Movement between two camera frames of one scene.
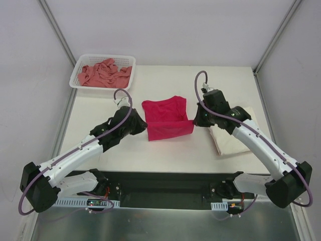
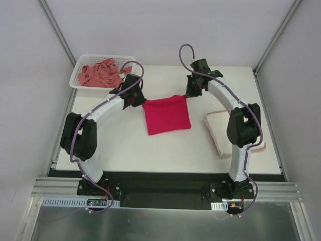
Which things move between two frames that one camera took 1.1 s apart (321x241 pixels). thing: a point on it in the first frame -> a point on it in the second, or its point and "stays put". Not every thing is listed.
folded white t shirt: x=226 y=142 stays put
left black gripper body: x=140 y=124 -> x=137 y=98
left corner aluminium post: x=51 y=20 stays put
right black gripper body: x=198 y=120 -> x=191 y=88
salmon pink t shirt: x=105 y=74 stays put
